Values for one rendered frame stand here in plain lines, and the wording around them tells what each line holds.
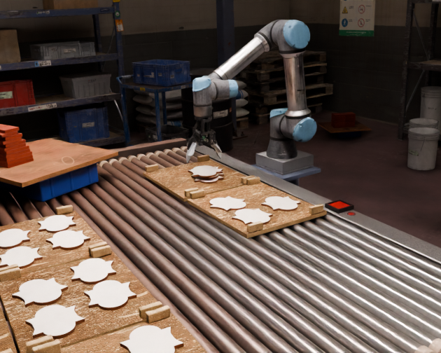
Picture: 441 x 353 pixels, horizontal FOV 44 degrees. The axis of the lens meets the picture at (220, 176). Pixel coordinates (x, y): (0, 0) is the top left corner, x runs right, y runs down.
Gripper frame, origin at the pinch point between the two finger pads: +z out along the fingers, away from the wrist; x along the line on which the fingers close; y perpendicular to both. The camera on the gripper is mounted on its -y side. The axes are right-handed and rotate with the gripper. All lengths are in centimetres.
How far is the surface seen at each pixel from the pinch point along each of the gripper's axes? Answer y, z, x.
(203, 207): 33.0, 7.9, -11.2
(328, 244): 76, 10, 17
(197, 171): -0.7, 4.5, -3.0
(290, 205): 46, 7, 18
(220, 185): 12.5, 7.9, 2.8
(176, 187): 6.5, 7.8, -14.5
